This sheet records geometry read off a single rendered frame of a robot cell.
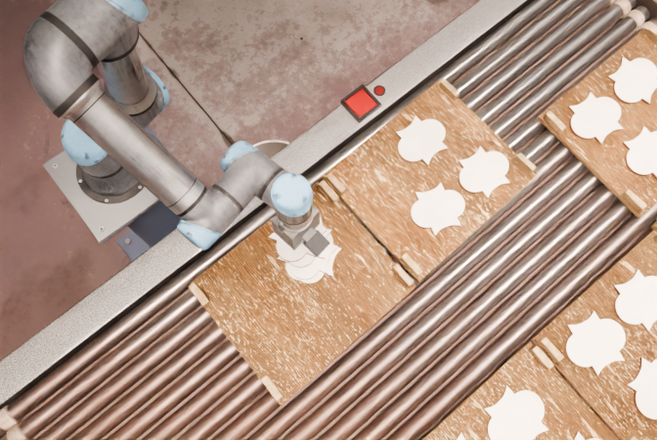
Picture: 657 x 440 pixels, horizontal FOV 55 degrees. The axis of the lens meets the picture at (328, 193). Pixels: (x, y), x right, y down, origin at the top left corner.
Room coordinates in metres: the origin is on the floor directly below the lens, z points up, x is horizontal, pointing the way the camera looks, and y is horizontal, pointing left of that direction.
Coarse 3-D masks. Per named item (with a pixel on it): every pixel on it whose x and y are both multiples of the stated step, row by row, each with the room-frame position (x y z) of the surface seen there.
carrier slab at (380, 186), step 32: (448, 96) 0.76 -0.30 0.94; (384, 128) 0.66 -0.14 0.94; (448, 128) 0.67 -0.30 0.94; (480, 128) 0.67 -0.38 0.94; (352, 160) 0.57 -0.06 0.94; (384, 160) 0.57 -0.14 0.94; (448, 160) 0.58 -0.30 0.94; (512, 160) 0.58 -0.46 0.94; (352, 192) 0.49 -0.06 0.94; (384, 192) 0.49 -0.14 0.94; (480, 192) 0.50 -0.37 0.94; (512, 192) 0.50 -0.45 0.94; (384, 224) 0.41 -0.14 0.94; (480, 224) 0.42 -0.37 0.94; (416, 256) 0.33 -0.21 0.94
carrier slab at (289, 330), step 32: (320, 192) 0.49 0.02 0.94; (352, 224) 0.41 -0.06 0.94; (224, 256) 0.32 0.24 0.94; (256, 256) 0.32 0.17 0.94; (352, 256) 0.33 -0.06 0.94; (384, 256) 0.33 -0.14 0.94; (224, 288) 0.24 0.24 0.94; (256, 288) 0.24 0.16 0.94; (288, 288) 0.25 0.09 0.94; (320, 288) 0.25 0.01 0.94; (352, 288) 0.25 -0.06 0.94; (384, 288) 0.25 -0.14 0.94; (224, 320) 0.17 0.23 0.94; (256, 320) 0.17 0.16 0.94; (288, 320) 0.17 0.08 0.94; (320, 320) 0.18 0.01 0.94; (352, 320) 0.18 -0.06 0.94; (256, 352) 0.10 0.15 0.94; (288, 352) 0.10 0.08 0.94; (320, 352) 0.10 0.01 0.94; (288, 384) 0.03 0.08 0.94
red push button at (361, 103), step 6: (360, 90) 0.77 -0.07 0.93; (354, 96) 0.75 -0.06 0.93; (360, 96) 0.75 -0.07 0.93; (366, 96) 0.75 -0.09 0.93; (348, 102) 0.74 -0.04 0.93; (354, 102) 0.74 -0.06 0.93; (360, 102) 0.74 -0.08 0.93; (366, 102) 0.74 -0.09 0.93; (372, 102) 0.74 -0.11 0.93; (354, 108) 0.72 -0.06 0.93; (360, 108) 0.72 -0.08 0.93; (366, 108) 0.72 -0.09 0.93; (360, 114) 0.70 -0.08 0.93
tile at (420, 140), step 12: (432, 120) 0.68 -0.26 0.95; (396, 132) 0.65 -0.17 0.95; (408, 132) 0.65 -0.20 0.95; (420, 132) 0.65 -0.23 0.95; (432, 132) 0.65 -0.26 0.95; (444, 132) 0.65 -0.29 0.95; (408, 144) 0.62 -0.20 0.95; (420, 144) 0.62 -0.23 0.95; (432, 144) 0.62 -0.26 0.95; (408, 156) 0.58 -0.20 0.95; (420, 156) 0.58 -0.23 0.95
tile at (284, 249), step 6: (318, 228) 0.38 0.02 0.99; (276, 240) 0.35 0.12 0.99; (282, 240) 0.35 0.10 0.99; (282, 246) 0.33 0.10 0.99; (288, 246) 0.33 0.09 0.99; (300, 246) 0.33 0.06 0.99; (282, 252) 0.32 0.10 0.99; (288, 252) 0.32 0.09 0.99; (294, 252) 0.32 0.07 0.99; (300, 252) 0.32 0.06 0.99; (306, 252) 0.32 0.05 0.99; (288, 258) 0.31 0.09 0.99; (294, 258) 0.31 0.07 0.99; (300, 258) 0.31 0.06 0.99
